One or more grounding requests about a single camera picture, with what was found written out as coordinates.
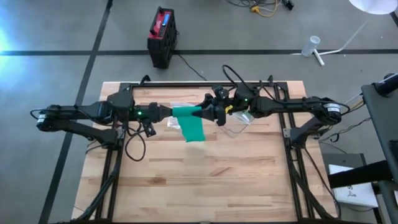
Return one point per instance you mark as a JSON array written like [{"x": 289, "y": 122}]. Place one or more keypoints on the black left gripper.
[{"x": 154, "y": 112}]

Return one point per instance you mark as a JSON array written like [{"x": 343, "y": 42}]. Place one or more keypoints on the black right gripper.
[{"x": 221, "y": 115}]

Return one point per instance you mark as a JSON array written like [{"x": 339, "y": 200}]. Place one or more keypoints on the dark green bandage piece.
[{"x": 192, "y": 127}]

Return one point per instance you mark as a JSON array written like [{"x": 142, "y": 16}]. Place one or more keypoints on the clear plastic bag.
[
  {"x": 244, "y": 116},
  {"x": 173, "y": 123}
]

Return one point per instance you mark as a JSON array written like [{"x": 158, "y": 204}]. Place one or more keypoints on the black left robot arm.
[{"x": 87, "y": 112}]

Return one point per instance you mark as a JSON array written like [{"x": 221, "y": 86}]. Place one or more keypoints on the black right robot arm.
[{"x": 295, "y": 105}]

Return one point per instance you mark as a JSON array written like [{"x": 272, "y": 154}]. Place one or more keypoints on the red and black box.
[{"x": 161, "y": 40}]

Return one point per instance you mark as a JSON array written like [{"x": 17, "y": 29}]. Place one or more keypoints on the black plug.
[{"x": 287, "y": 4}]

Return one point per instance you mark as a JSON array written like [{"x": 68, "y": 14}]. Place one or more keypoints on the grey flat box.
[{"x": 342, "y": 158}]

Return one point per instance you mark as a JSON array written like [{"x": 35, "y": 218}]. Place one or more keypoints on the white box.
[{"x": 351, "y": 193}]

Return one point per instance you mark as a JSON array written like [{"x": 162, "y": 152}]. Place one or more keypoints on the grey desk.
[{"x": 379, "y": 124}]

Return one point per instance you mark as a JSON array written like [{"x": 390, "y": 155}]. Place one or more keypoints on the white floor stand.
[{"x": 373, "y": 4}]

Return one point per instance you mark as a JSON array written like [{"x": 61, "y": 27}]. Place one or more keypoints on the black aluminium rig frame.
[{"x": 202, "y": 84}]

